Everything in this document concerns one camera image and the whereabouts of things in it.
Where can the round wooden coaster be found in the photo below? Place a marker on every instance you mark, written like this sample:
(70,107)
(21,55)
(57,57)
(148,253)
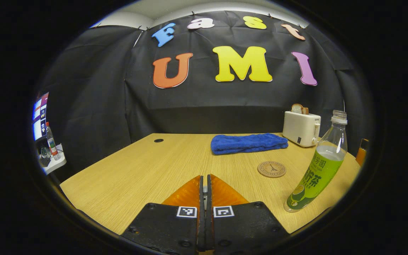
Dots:
(271,169)

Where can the green label water bottle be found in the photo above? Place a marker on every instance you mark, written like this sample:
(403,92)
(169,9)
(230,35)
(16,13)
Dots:
(317,173)

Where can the computer monitor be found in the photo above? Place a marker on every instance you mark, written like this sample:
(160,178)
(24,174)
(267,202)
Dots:
(40,117)

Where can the toast bread slice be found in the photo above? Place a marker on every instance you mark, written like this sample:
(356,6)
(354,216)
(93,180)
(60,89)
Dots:
(299,108)

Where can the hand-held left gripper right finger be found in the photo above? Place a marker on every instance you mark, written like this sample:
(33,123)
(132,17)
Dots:
(239,226)

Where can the white toaster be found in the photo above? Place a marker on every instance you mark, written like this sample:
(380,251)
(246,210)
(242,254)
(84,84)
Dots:
(301,129)

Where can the red cap plastic bottle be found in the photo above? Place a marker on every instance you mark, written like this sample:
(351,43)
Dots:
(51,143)

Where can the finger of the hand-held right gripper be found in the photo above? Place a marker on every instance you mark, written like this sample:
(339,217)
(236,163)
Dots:
(362,152)

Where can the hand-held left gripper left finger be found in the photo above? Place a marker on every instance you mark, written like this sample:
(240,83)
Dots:
(175,226)

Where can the white side table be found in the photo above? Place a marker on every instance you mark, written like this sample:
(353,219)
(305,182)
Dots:
(57,163)

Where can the blue folded towel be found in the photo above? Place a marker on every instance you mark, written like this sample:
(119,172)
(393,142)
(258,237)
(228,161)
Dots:
(248,143)

